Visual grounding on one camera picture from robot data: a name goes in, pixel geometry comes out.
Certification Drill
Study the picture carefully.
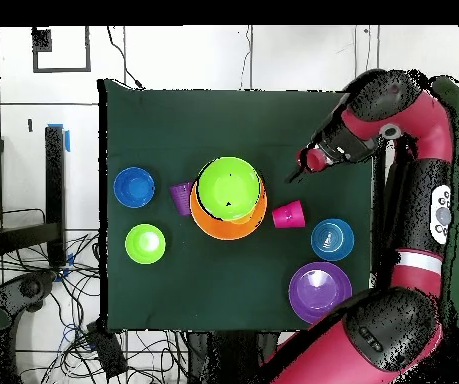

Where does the red cup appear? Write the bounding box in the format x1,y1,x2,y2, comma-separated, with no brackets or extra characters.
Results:
271,199,307,230

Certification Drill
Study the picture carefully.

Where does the large green bowl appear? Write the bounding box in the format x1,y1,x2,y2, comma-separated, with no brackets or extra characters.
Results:
195,156,265,222

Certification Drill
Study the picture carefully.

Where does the large orange bowl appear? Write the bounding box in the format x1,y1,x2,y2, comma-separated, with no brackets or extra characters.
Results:
189,181,269,242

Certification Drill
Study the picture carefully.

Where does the purple cup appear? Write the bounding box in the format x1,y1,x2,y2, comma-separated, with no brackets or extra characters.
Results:
168,180,195,218

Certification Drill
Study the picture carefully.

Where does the light blue bowl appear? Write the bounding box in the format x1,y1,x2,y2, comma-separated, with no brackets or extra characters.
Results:
310,217,356,263

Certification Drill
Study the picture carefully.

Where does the large purple bowl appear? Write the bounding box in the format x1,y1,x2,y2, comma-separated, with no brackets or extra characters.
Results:
287,261,354,326

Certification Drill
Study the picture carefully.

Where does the dark blue bowl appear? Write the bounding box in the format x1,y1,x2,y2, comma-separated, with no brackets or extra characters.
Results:
112,166,156,210

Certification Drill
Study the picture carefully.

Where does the small green bowl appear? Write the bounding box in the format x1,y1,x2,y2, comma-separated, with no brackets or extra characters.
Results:
124,223,167,266

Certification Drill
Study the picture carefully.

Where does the dark green table cloth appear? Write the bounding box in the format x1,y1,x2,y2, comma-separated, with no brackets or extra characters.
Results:
97,78,386,334

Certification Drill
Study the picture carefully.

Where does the black power brick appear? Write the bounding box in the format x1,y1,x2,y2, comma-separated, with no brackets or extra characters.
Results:
86,320,129,380

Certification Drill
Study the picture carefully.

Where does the black wheeled base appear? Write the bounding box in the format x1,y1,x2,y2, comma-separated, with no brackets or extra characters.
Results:
0,271,59,318

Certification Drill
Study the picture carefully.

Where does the thin black floor cable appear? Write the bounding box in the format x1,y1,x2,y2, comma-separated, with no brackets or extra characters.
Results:
106,25,145,90

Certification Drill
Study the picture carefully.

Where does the bundle of floor cables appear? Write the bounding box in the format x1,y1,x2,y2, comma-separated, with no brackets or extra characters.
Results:
0,207,190,384

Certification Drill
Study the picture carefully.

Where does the black post with blue tape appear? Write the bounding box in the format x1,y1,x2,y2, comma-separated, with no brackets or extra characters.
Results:
44,123,71,268

